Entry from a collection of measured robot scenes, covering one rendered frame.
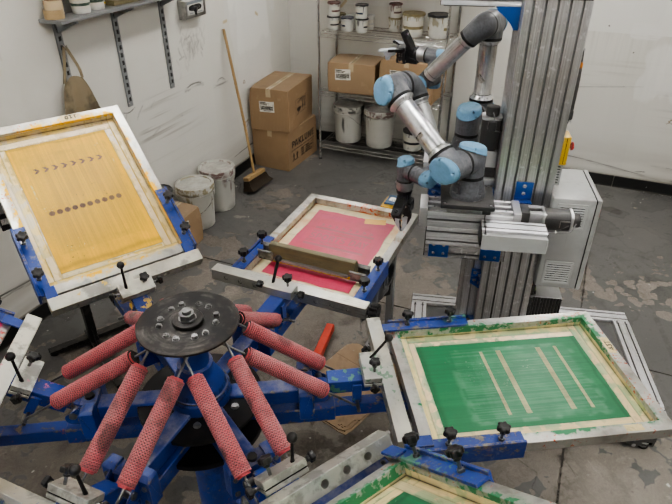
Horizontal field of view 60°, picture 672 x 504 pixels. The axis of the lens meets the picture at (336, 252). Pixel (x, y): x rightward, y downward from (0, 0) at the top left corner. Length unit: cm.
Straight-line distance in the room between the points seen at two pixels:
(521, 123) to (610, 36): 313
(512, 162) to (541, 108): 26
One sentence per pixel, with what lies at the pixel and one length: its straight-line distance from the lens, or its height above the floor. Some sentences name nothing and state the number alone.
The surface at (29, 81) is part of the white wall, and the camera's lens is 389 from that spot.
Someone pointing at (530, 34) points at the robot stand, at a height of 190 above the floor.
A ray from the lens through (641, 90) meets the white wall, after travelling 579.
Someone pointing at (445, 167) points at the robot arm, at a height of 145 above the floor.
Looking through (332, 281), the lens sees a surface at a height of 96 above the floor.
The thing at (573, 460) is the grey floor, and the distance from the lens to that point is 326.
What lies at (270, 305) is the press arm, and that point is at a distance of 223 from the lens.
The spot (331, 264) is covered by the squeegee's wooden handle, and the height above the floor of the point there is 103.
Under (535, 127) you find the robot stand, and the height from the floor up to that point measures 152.
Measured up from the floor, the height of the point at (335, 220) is 97.
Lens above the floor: 239
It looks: 32 degrees down
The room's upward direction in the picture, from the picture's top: straight up
